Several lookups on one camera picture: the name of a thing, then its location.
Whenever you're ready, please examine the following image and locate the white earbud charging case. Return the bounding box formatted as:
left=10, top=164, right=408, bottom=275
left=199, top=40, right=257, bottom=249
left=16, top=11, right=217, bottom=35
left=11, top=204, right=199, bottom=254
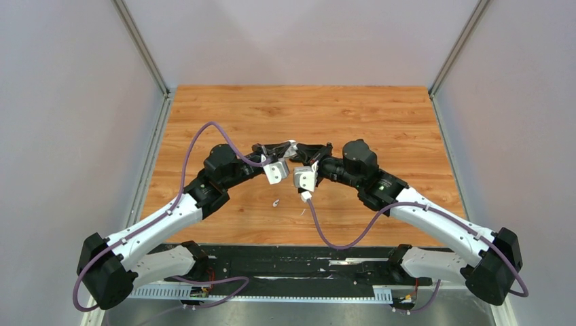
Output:
left=285, top=140, right=298, bottom=157

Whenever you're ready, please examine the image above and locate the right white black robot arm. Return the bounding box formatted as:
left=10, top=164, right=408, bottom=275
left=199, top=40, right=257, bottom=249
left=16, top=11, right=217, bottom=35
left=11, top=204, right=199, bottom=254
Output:
left=292, top=139, right=529, bottom=306

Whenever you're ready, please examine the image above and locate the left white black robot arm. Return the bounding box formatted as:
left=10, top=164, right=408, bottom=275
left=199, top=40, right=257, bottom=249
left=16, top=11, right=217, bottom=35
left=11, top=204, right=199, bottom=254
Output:
left=73, top=140, right=298, bottom=312

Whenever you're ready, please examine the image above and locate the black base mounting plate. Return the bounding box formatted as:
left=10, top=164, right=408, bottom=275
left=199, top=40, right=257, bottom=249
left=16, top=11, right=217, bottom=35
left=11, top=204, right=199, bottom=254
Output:
left=120, top=243, right=481, bottom=298

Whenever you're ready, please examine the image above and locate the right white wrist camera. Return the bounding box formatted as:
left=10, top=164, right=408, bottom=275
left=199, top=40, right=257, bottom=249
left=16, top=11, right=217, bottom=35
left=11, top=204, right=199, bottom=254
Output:
left=293, top=162, right=319, bottom=192

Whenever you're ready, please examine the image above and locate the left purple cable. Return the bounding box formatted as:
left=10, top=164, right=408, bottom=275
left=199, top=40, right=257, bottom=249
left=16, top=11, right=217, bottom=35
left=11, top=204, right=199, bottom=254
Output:
left=73, top=121, right=275, bottom=312

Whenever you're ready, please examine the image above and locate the purple cable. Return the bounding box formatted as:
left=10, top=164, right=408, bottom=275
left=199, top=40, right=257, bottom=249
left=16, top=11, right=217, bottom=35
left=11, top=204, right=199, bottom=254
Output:
left=73, top=121, right=275, bottom=312
left=300, top=191, right=530, bottom=314

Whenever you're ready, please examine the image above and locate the white slotted cable duct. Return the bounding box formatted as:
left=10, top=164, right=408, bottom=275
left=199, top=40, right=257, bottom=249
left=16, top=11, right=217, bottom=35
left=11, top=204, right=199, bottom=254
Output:
left=128, top=283, right=393, bottom=304

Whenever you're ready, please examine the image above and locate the aluminium frame rail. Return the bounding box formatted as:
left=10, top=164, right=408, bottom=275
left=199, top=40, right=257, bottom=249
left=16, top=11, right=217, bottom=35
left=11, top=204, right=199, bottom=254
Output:
left=95, top=253, right=506, bottom=291

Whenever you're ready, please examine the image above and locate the left aluminium corner post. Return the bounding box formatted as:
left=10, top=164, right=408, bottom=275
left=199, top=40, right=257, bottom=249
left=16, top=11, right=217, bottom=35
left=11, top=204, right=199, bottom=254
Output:
left=111, top=0, right=170, bottom=98

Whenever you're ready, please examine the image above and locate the aluminium corner post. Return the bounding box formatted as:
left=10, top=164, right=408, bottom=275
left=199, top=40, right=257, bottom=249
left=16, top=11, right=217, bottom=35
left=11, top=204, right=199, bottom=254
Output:
left=428, top=0, right=492, bottom=99
left=111, top=0, right=170, bottom=98

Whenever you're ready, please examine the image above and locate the right aluminium corner post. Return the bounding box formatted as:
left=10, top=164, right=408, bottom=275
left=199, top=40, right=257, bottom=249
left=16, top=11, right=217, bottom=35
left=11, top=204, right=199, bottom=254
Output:
left=428, top=0, right=492, bottom=99

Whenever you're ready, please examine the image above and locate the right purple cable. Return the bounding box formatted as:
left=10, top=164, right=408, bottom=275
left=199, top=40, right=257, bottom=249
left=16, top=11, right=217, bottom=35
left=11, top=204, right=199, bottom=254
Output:
left=300, top=191, right=530, bottom=314

